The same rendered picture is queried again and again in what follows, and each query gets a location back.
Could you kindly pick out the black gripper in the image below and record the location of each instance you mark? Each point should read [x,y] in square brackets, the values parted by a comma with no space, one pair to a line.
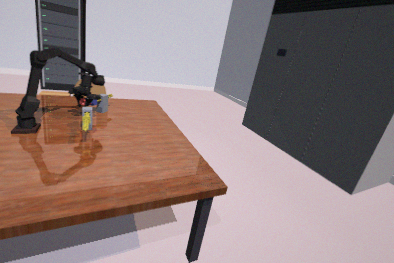
[89,96]

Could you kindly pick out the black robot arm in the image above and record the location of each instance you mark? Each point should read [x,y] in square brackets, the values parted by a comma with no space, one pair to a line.
[38,59]

